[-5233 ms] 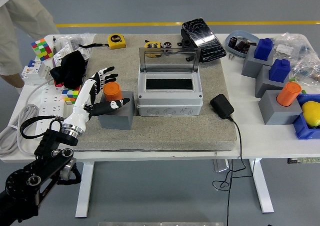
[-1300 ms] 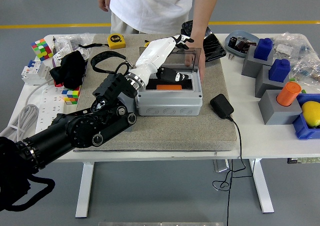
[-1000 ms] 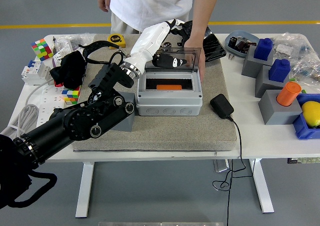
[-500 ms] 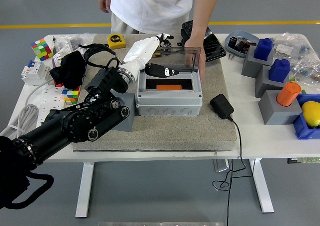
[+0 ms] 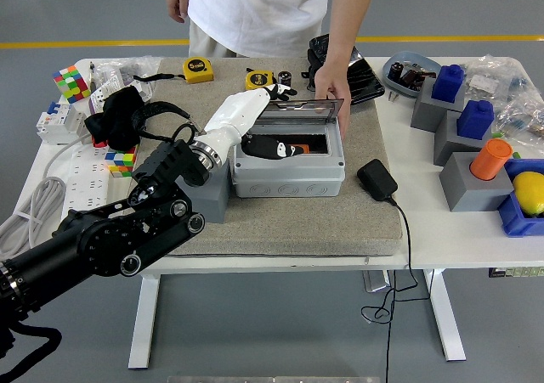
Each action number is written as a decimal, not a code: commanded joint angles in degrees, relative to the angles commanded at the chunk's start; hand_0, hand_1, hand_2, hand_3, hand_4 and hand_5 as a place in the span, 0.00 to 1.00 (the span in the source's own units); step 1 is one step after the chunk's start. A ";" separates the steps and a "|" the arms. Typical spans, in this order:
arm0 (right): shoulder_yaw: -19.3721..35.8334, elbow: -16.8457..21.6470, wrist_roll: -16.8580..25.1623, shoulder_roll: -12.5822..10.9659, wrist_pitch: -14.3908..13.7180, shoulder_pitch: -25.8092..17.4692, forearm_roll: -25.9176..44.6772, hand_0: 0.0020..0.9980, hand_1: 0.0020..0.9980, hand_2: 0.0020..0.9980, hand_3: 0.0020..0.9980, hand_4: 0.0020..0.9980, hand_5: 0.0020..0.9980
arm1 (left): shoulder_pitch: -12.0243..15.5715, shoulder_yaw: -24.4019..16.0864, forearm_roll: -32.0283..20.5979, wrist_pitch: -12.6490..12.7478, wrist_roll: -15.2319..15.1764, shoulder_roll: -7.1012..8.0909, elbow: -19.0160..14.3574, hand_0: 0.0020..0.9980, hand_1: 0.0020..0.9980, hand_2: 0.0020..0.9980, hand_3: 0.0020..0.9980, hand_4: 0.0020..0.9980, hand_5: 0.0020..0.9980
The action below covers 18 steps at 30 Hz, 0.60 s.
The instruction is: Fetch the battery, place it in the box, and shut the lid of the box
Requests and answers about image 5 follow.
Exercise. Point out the person's left hand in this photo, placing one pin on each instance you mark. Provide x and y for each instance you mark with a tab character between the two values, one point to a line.
333	83

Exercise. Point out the person's right hand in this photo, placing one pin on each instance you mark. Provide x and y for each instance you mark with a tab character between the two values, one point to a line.
177	6

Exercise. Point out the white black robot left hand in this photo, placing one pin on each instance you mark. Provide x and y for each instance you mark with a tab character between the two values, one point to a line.
231	113

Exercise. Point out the orange cylinder battery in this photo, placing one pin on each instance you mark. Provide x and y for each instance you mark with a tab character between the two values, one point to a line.
302	148
491	160

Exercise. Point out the grey junction box clear lid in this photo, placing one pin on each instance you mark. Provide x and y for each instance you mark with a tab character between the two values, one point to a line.
289	183

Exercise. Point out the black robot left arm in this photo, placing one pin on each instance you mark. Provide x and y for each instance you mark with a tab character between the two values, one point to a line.
106	238

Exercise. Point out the person's left forearm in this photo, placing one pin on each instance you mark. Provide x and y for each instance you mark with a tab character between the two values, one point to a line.
348	22

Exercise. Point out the yellow round tape measure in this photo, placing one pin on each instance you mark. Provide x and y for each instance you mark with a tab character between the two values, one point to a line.
257	79

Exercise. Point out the small black capacitor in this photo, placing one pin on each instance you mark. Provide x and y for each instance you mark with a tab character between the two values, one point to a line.
285	78

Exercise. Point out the blue-grey oval dish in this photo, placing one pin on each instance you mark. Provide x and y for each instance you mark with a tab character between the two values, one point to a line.
393	83

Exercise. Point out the dark capacitor in dish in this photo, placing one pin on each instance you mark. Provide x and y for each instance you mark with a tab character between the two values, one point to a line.
396	71

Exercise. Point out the clear bags of small parts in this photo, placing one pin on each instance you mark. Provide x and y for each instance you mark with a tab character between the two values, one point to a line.
136	66

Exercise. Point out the person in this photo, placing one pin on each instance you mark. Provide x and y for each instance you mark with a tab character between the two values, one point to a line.
255	9

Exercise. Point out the brown capacitors in dish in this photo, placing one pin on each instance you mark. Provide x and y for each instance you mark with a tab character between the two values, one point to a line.
412	79

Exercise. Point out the grey block with round hole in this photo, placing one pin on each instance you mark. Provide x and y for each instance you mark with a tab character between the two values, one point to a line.
217	200

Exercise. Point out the grey block holder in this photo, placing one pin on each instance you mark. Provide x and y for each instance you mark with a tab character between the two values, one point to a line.
446	145
472	194
425	113

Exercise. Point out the black power adapter plug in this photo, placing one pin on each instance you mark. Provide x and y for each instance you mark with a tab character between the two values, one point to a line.
376	179

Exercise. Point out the slim metal hand tool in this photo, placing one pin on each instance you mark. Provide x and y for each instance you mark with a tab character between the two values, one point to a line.
92	75

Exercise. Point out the blue plastic block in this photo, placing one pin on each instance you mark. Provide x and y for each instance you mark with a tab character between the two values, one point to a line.
475	122
447	83

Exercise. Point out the black cloth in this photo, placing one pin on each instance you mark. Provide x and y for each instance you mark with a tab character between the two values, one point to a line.
115	119

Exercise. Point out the small multicolour puzzle cube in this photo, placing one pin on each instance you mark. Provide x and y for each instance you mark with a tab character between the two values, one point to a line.
121	162

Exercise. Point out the grey-brown mat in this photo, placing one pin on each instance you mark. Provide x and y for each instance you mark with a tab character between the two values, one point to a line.
276	230

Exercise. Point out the large multicolour puzzle cube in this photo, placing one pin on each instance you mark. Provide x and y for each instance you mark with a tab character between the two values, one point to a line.
72	83

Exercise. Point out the small red block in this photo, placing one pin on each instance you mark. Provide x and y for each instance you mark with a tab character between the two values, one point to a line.
99	142

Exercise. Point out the white power strip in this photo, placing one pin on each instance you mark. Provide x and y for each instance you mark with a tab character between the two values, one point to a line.
85	179

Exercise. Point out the white circuit breaker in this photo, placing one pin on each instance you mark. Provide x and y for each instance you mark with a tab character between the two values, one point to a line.
59	124

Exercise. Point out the yellow lemon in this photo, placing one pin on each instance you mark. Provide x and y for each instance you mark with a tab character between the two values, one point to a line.
529	194

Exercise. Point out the white table leg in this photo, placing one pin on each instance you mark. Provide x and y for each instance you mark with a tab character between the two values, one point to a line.
142	323
446	315

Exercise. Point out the blue plastic bin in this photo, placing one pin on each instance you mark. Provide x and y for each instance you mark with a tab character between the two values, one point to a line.
516	223

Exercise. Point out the table height control panel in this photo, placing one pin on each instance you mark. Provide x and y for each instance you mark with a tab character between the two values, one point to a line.
518	272

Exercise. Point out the packaged white wall socket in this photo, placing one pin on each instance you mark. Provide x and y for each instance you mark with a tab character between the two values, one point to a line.
104	90

